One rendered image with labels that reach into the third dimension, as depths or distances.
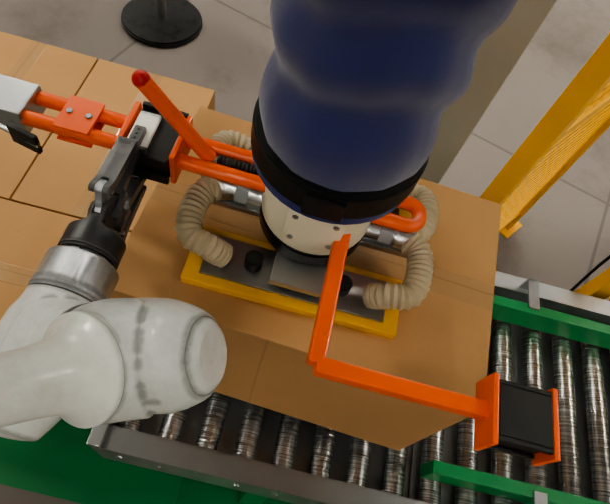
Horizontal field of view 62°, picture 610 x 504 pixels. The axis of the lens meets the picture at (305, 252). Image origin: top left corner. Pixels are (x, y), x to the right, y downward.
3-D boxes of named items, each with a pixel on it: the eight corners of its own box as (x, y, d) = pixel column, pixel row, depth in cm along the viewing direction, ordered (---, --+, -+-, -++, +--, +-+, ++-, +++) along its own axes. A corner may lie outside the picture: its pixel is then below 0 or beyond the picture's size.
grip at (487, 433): (535, 398, 68) (558, 389, 63) (537, 466, 63) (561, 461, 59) (475, 382, 67) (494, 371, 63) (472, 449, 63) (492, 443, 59)
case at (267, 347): (424, 292, 131) (502, 203, 97) (398, 451, 110) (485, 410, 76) (201, 219, 131) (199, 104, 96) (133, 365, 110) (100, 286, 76)
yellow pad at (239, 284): (399, 285, 85) (410, 271, 80) (392, 340, 80) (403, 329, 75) (200, 229, 83) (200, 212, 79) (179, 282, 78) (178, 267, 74)
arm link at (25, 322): (69, 322, 67) (144, 322, 61) (11, 445, 59) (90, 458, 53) (-1, 281, 59) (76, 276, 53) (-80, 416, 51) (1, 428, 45)
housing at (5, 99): (49, 105, 77) (41, 83, 74) (27, 138, 74) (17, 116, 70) (3, 92, 77) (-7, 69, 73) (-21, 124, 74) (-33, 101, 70)
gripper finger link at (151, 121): (123, 149, 70) (122, 145, 70) (141, 113, 74) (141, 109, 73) (144, 154, 70) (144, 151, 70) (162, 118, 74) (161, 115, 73)
